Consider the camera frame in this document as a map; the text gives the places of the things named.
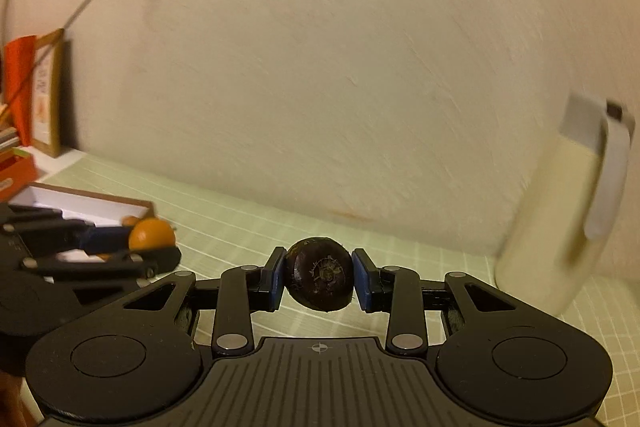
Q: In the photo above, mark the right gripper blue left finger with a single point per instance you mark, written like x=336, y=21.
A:
x=243, y=291

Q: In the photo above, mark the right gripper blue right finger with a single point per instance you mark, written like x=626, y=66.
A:
x=397, y=292

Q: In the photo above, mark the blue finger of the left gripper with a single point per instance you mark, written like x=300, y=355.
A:
x=120, y=266
x=44, y=231

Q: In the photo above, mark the dark purple passion fruit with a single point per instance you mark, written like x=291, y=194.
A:
x=319, y=274

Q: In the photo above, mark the small orange tangerine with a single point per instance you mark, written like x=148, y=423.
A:
x=129, y=221

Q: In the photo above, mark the white shallow box brown rim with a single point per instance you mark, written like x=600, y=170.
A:
x=77, y=204

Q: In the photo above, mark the red open gift box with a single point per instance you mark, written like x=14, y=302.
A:
x=17, y=170

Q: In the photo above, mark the green checked table mat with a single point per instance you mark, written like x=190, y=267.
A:
x=216, y=231

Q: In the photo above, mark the cream thermos jug grey lid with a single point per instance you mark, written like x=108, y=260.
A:
x=570, y=206

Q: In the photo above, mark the wooden framed picture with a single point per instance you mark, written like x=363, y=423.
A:
x=46, y=79

